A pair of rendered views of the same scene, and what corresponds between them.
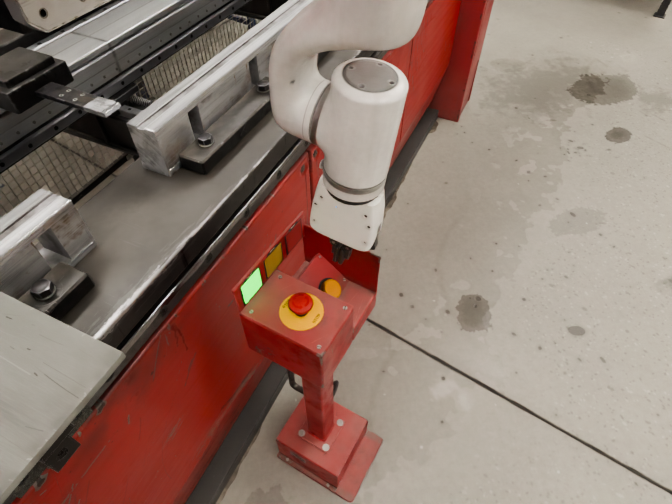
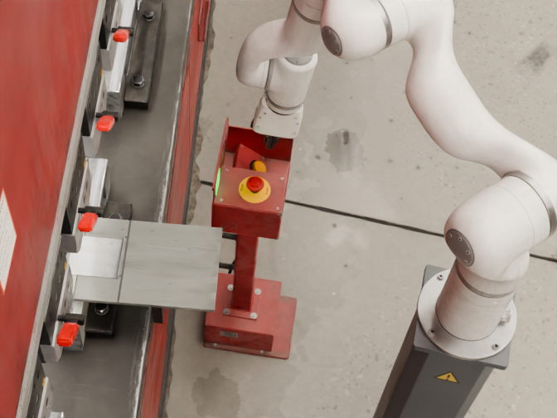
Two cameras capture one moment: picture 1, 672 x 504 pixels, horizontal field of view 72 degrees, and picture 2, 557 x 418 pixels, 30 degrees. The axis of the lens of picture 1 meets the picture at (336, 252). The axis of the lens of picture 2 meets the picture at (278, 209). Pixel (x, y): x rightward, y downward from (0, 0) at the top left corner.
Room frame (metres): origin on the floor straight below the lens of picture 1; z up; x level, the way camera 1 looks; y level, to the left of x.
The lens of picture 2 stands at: (-0.75, 0.61, 2.75)
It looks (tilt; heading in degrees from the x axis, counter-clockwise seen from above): 58 degrees down; 332
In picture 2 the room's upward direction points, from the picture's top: 7 degrees clockwise
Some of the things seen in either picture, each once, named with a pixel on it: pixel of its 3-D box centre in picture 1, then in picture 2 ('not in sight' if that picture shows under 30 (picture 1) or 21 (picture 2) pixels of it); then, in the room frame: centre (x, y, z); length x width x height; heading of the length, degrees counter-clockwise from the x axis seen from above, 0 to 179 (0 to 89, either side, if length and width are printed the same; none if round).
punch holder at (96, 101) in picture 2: not in sight; (75, 100); (0.42, 0.42, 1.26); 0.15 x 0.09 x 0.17; 155
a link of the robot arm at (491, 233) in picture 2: not in sight; (491, 241); (-0.12, -0.13, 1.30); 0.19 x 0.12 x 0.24; 102
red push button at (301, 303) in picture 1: (301, 307); (254, 187); (0.41, 0.06, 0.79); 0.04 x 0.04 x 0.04
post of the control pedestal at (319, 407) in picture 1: (318, 387); (246, 255); (0.46, 0.04, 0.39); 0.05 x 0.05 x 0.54; 60
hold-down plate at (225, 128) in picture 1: (238, 121); (143, 53); (0.78, 0.19, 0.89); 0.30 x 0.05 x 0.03; 155
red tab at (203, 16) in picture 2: not in sight; (204, 12); (1.12, -0.08, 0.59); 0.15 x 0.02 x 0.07; 155
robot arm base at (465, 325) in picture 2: not in sight; (477, 291); (-0.11, -0.16, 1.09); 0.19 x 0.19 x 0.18
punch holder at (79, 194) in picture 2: not in sight; (55, 194); (0.24, 0.51, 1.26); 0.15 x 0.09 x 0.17; 155
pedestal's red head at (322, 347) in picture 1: (312, 298); (252, 179); (0.46, 0.04, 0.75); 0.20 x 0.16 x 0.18; 150
